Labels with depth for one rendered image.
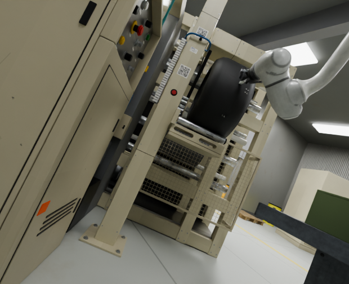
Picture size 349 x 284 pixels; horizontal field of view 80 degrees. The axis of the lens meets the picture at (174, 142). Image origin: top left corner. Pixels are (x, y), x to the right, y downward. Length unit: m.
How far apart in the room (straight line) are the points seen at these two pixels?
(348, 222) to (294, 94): 0.49
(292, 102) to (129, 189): 1.01
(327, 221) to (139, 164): 1.01
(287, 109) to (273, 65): 0.18
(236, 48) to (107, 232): 1.67
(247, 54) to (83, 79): 1.50
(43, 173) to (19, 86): 0.25
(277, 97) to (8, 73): 0.92
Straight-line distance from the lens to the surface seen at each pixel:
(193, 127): 1.31
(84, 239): 1.46
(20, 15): 0.83
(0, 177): 0.75
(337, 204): 0.72
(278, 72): 0.94
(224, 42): 1.93
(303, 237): 0.61
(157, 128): 1.37
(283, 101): 0.96
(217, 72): 1.33
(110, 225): 1.46
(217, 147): 1.32
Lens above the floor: 0.66
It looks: 5 degrees up
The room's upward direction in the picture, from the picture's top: 25 degrees clockwise
